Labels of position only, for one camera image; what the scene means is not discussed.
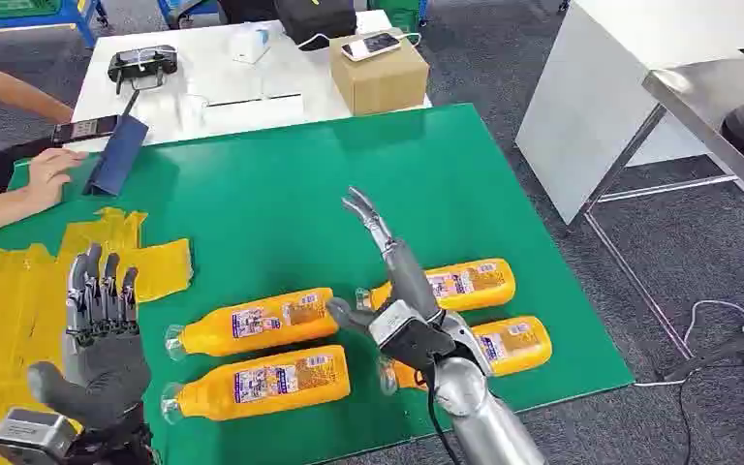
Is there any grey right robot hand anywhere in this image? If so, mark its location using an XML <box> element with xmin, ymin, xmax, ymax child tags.
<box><xmin>325</xmin><ymin>186</ymin><xmax>447</xmax><ymax>335</ymax></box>

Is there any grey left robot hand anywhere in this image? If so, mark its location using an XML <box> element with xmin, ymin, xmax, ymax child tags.
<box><xmin>27</xmin><ymin>242</ymin><xmax>154</xmax><ymax>446</ymax></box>

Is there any orange drink bottle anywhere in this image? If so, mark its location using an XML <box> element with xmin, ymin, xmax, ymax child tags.
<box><xmin>160</xmin><ymin>345</ymin><xmax>352</xmax><ymax>426</ymax></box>
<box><xmin>378</xmin><ymin>315</ymin><xmax>553</xmax><ymax>396</ymax></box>
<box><xmin>165</xmin><ymin>287</ymin><xmax>340</xmax><ymax>362</ymax></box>
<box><xmin>355</xmin><ymin>258</ymin><xmax>517</xmax><ymax>314</ymax></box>

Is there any yellow sheet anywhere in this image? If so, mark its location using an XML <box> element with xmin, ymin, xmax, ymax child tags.
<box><xmin>0</xmin><ymin>206</ymin><xmax>194</xmax><ymax>465</ymax></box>

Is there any green mat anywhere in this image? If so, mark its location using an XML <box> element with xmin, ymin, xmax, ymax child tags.
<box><xmin>0</xmin><ymin>102</ymin><xmax>636</xmax><ymax>465</ymax></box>

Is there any cardboard box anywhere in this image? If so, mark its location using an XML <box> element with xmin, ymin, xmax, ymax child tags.
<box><xmin>328</xmin><ymin>30</ymin><xmax>432</xmax><ymax>117</ymax></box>

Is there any person's right hand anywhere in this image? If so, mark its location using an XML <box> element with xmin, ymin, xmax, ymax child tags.
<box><xmin>23</xmin><ymin>147</ymin><xmax>89</xmax><ymax>214</ymax></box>

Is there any smartphone with pale case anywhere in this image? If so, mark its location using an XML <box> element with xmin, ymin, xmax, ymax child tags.
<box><xmin>340</xmin><ymin>32</ymin><xmax>404</xmax><ymax>64</ymax></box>

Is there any black phone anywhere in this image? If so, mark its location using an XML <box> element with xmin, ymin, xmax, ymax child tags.
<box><xmin>49</xmin><ymin>114</ymin><xmax>120</xmax><ymax>146</ymax></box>

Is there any white desk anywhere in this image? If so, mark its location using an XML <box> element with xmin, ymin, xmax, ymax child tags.
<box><xmin>513</xmin><ymin>0</ymin><xmax>744</xmax><ymax>227</ymax></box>

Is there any green crate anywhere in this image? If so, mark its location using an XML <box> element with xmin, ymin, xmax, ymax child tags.
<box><xmin>0</xmin><ymin>0</ymin><xmax>64</xmax><ymax>19</ymax></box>
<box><xmin>367</xmin><ymin>0</ymin><xmax>430</xmax><ymax>33</ymax></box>

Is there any white table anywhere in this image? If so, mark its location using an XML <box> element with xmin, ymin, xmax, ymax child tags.
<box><xmin>63</xmin><ymin>9</ymin><xmax>435</xmax><ymax>154</ymax></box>

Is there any black bag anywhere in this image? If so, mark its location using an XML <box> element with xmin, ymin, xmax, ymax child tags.
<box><xmin>272</xmin><ymin>0</ymin><xmax>359</xmax><ymax>47</ymax></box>

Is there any black headset device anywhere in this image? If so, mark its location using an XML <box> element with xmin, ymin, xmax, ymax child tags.
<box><xmin>107</xmin><ymin>44</ymin><xmax>179</xmax><ymax>96</ymax></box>

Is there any steel bench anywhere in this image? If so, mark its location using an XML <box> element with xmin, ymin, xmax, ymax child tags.
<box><xmin>578</xmin><ymin>46</ymin><xmax>744</xmax><ymax>360</ymax></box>

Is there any blue table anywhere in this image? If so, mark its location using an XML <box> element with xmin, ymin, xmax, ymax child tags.
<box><xmin>0</xmin><ymin>0</ymin><xmax>110</xmax><ymax>50</ymax></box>

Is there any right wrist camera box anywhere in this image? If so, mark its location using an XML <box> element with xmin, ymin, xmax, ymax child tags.
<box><xmin>367</xmin><ymin>299</ymin><xmax>458</xmax><ymax>374</ymax></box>

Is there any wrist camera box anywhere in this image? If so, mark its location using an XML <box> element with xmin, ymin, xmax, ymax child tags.
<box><xmin>367</xmin><ymin>299</ymin><xmax>458</xmax><ymax>374</ymax></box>
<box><xmin>0</xmin><ymin>406</ymin><xmax>82</xmax><ymax>465</ymax></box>

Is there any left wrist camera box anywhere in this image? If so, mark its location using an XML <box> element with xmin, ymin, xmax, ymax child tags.
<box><xmin>0</xmin><ymin>406</ymin><xmax>82</xmax><ymax>465</ymax></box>

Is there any white charging cable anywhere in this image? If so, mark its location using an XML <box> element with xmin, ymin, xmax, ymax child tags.
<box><xmin>296</xmin><ymin>30</ymin><xmax>424</xmax><ymax>52</ymax></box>

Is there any black floor cable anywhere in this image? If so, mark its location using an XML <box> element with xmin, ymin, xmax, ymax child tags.
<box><xmin>661</xmin><ymin>319</ymin><xmax>744</xmax><ymax>465</ymax></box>

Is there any white floor cable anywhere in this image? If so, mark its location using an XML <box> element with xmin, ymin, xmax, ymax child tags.
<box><xmin>632</xmin><ymin>299</ymin><xmax>744</xmax><ymax>388</ymax></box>

